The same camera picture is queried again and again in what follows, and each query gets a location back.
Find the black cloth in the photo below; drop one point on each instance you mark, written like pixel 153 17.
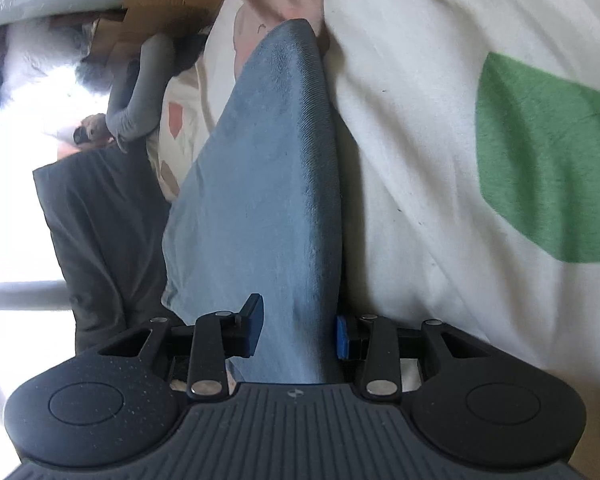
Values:
pixel 190 55

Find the small brown teddy bear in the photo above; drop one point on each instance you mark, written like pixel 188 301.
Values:
pixel 95 127

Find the blue denim pants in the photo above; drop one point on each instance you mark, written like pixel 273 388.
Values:
pixel 260 185

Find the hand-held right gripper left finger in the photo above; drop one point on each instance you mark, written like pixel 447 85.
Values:
pixel 254 320

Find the grey neck pillow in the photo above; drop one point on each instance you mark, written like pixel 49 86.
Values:
pixel 150 85

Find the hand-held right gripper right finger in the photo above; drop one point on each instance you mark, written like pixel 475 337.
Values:
pixel 341 337

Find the bear print bed sheet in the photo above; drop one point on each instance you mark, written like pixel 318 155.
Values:
pixel 405 110

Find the dark grey pillow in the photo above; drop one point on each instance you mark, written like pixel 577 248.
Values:
pixel 95 240

